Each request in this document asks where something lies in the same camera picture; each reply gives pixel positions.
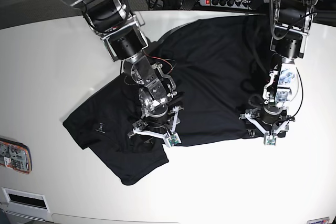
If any right gripper body with bracket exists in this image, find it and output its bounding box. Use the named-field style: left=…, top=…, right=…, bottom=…
left=127, top=105, right=183, bottom=147

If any left gripper body with bracket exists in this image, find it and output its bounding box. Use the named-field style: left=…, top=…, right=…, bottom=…
left=239, top=105, right=295, bottom=146

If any black T-shirt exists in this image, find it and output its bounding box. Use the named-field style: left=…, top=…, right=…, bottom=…
left=63, top=15, right=274, bottom=186

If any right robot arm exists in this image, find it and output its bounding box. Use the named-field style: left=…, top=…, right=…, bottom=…
left=61, top=0, right=182, bottom=147

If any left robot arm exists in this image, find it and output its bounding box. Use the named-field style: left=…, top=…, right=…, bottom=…
left=240, top=0, right=319, bottom=146

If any sticker at table edge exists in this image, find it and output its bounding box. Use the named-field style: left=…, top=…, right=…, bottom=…
left=307, top=217, right=330, bottom=224

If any white power strip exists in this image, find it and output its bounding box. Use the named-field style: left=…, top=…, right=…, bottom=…
left=199, top=0, right=252, bottom=10

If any orange clear parts box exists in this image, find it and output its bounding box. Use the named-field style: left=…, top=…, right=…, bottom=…
left=1, top=138, right=32, bottom=174

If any white table cable slot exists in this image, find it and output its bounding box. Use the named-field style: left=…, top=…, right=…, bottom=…
left=1, top=187, right=50, bottom=212

